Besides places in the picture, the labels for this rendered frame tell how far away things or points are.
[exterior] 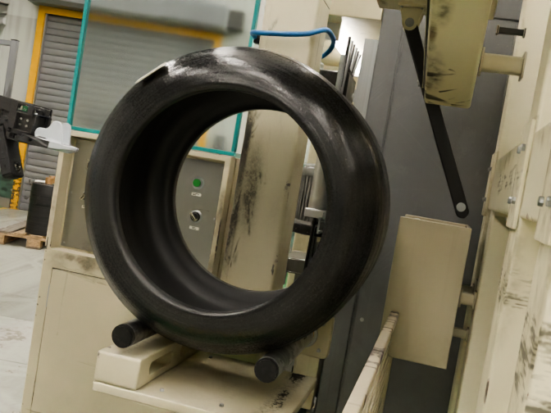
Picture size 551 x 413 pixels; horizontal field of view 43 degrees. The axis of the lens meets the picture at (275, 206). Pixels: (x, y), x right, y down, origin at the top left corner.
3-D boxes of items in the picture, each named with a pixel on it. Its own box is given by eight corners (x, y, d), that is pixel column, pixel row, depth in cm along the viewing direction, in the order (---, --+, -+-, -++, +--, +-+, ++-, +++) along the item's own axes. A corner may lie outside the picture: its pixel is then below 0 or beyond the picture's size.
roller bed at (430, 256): (384, 335, 167) (405, 214, 165) (446, 349, 163) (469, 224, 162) (375, 353, 148) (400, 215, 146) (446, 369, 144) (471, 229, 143)
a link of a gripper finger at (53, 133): (75, 126, 140) (35, 115, 142) (67, 155, 141) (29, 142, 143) (83, 128, 143) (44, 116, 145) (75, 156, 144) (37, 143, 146)
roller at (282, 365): (309, 319, 156) (317, 338, 155) (291, 328, 157) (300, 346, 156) (271, 354, 122) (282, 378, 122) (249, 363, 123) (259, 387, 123)
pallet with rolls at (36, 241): (25, 231, 851) (34, 170, 847) (91, 241, 858) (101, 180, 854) (-7, 243, 731) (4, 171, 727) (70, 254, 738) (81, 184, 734)
